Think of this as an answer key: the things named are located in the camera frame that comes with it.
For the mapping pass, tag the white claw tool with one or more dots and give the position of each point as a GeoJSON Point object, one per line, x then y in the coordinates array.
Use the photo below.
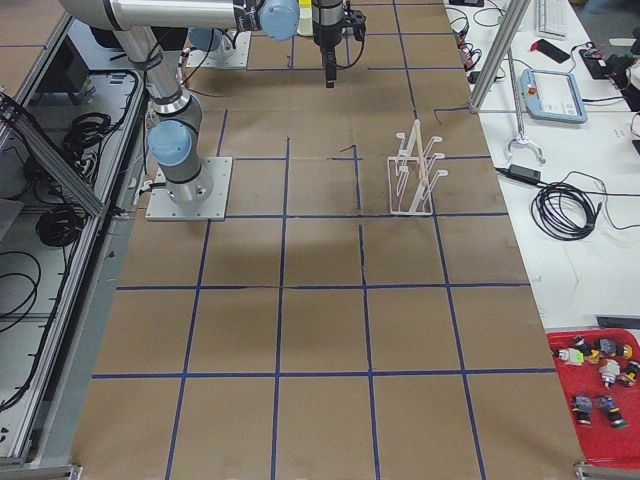
{"type": "Point", "coordinates": [521, 142]}

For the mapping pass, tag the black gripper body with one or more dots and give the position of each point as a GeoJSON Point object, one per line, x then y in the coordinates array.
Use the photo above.
{"type": "Point", "coordinates": [327, 27]}

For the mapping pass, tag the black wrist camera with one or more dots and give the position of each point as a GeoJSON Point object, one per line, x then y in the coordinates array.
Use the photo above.
{"type": "Point", "coordinates": [356, 21]}

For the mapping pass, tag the black power adapter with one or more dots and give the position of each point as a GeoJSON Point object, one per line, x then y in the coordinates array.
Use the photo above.
{"type": "Point", "coordinates": [524, 174]}

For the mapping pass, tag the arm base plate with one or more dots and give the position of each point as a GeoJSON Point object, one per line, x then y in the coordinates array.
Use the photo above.
{"type": "Point", "coordinates": [211, 48]}
{"type": "Point", "coordinates": [204, 198]}

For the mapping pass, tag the red plastic tray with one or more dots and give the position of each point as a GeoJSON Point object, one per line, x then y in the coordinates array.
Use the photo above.
{"type": "Point", "coordinates": [599, 374]}

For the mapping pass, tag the white wire cup rack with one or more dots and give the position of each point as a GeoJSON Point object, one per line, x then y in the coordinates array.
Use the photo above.
{"type": "Point", "coordinates": [412, 174]}

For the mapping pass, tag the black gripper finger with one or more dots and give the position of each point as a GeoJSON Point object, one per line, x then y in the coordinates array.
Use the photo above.
{"type": "Point", "coordinates": [330, 66]}

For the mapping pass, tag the black phone red case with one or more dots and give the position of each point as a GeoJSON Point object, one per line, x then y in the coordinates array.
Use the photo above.
{"type": "Point", "coordinates": [549, 50]}

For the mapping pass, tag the teach pendant tablet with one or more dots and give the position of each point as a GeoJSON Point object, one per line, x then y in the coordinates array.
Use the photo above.
{"type": "Point", "coordinates": [553, 96]}

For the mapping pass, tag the white keyboard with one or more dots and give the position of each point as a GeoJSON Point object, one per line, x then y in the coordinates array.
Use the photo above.
{"type": "Point", "coordinates": [550, 18]}

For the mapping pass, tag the white ikea cup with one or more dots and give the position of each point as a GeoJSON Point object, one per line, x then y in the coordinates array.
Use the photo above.
{"type": "Point", "coordinates": [305, 25]}

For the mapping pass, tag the aluminium frame post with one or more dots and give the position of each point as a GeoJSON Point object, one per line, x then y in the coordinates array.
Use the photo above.
{"type": "Point", "coordinates": [502, 41]}

